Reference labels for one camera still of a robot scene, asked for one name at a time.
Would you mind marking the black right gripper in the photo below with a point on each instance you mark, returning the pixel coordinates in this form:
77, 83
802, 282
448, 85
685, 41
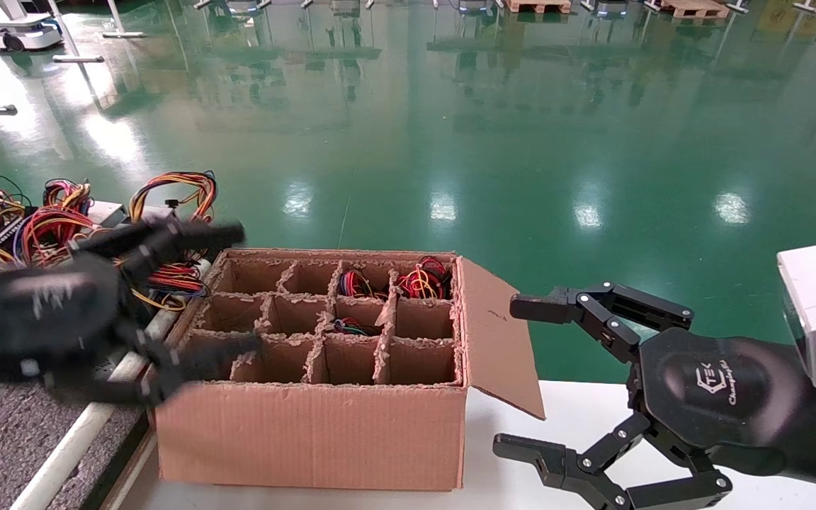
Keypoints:
720, 389

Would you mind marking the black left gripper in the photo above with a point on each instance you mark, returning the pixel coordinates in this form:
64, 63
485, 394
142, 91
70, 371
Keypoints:
32, 312

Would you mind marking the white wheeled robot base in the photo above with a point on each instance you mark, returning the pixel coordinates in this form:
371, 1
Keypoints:
25, 35

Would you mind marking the grey power supply unit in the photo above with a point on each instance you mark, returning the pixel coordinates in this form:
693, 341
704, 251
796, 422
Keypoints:
107, 211
156, 211

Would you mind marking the cardboard cell divider insert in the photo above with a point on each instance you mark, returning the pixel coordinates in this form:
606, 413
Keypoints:
422, 341

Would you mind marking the brown cardboard box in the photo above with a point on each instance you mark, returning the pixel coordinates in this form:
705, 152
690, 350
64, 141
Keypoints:
309, 432

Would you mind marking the distant wheeled base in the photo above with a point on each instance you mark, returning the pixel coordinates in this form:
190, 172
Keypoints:
477, 5
610, 7

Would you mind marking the wooden pallet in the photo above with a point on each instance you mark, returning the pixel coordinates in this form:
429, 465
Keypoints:
539, 6
691, 7

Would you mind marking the long white pipe rail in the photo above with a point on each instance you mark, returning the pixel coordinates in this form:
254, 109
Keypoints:
68, 453

